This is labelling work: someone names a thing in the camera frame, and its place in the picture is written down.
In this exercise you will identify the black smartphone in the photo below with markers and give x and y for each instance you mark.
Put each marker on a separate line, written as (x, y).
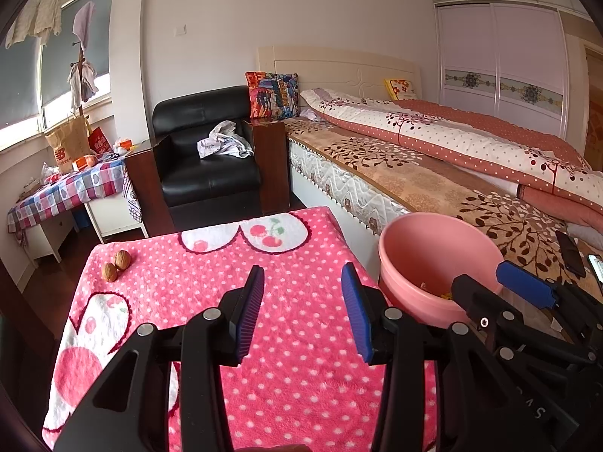
(570, 254)

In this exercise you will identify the white crumpled cloth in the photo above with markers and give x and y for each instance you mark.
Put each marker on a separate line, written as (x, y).
(226, 143)

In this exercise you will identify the brown walnut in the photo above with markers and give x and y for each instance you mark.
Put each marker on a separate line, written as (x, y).
(109, 271)
(123, 260)

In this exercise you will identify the cream knitted sweater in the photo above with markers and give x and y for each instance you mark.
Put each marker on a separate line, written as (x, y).
(37, 19)

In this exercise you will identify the black leather armchair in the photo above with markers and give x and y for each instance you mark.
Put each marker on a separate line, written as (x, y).
(207, 183)

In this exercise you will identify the wooden coat rack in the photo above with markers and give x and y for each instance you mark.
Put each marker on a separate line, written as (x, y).
(84, 114)

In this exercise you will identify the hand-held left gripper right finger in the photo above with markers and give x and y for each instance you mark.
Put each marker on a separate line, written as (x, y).
(355, 313)

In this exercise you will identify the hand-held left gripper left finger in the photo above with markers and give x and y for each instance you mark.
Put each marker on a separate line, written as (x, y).
(249, 313)

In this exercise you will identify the clear plastic bag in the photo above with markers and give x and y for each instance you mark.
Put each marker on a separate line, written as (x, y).
(49, 173)

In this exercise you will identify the brown paper bag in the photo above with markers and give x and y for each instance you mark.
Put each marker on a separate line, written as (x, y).
(68, 146)

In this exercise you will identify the red paper bag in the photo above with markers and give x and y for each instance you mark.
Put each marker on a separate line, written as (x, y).
(99, 141)

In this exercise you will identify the yellow plastic bag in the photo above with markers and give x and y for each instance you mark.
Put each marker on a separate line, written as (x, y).
(445, 296)

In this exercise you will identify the floral dotted quilt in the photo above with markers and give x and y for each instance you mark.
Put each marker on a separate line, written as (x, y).
(447, 136)

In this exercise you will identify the pink plastic bucket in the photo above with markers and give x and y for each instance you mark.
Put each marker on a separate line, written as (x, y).
(414, 254)

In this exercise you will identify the cream bed headboard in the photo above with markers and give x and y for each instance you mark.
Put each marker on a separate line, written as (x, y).
(339, 70)

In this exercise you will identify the coat stand with clothes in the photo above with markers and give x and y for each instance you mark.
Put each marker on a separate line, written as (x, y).
(21, 84)

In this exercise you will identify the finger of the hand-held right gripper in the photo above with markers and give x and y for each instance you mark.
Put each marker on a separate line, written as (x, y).
(476, 296)
(523, 285)

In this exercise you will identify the white hanging garment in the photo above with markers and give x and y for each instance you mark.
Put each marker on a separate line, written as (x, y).
(82, 82)

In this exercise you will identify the small orange white box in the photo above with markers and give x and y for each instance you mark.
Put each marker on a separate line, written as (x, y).
(125, 144)

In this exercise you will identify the smartphone with lit screen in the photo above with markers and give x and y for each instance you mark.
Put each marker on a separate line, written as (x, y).
(596, 270)

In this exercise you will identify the wooden door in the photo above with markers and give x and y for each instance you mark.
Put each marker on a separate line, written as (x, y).
(594, 103)

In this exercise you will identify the pink polka dot blanket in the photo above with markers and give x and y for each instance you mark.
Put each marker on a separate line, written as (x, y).
(292, 386)

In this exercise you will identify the bed with leaf blanket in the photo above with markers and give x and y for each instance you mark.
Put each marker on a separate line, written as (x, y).
(329, 179)

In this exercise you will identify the dark wooden side cabinet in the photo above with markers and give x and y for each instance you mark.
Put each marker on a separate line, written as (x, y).
(146, 188)
(271, 165)

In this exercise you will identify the pink hanging cloth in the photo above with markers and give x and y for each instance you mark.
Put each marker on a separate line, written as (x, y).
(85, 23)

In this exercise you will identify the blue container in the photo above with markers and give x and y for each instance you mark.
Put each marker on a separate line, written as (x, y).
(79, 219)

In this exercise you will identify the yellow floral pillow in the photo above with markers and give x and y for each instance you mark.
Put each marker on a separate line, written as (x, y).
(400, 89)

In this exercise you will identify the checkered side table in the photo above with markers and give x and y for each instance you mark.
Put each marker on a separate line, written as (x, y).
(70, 190)

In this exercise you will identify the colourful printed cushion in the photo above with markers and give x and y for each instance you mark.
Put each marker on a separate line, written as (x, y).
(273, 96)

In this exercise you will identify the white sliding wardrobe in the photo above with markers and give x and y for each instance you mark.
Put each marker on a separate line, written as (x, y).
(509, 47)

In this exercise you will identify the bed with floral quilt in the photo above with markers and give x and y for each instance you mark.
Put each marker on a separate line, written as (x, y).
(400, 169)

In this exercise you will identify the white side table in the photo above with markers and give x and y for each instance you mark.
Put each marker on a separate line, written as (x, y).
(113, 219)

